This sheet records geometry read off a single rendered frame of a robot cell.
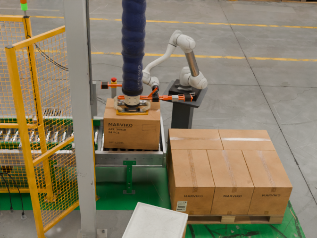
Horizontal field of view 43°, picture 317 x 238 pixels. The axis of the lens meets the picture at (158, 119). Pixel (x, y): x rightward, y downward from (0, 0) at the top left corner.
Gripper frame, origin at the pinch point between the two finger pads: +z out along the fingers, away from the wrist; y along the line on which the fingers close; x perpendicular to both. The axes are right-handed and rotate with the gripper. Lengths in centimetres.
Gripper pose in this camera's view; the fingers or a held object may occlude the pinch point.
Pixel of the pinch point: (156, 97)
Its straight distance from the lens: 435.5
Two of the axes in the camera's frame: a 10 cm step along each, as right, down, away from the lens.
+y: -0.5, 8.3, 5.6
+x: -10.0, -0.1, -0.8
